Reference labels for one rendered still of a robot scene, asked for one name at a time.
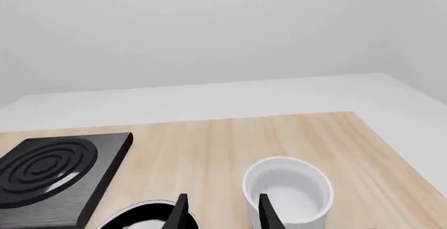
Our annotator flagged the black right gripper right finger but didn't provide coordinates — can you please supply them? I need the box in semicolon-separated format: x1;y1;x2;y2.
258;193;287;229

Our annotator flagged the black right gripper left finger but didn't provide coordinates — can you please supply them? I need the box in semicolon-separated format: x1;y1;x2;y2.
164;193;190;229

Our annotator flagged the flat black stove plate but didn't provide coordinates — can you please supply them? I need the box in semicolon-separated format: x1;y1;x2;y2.
0;132;134;229

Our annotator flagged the white ribbed cup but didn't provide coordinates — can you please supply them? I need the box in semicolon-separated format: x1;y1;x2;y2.
242;156;335;229

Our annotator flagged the black frying pan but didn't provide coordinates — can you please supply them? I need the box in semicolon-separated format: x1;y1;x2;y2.
98;200;201;229

